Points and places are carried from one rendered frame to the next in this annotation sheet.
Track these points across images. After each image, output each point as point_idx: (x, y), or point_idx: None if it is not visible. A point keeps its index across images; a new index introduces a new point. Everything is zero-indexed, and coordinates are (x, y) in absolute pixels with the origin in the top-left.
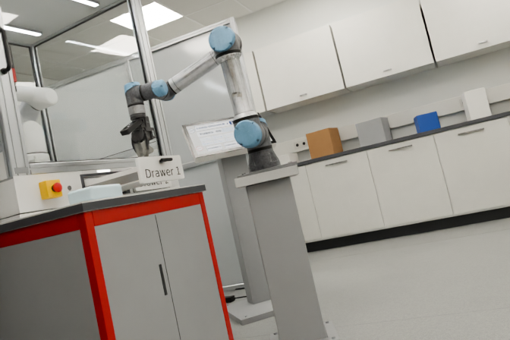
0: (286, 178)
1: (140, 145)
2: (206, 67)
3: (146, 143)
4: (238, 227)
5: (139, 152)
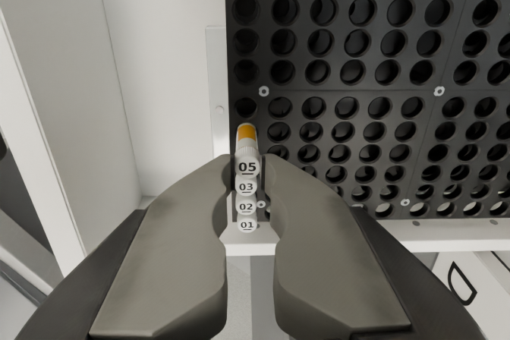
0: None
1: (275, 310)
2: None
3: (80, 278)
4: (284, 335)
5: (287, 199)
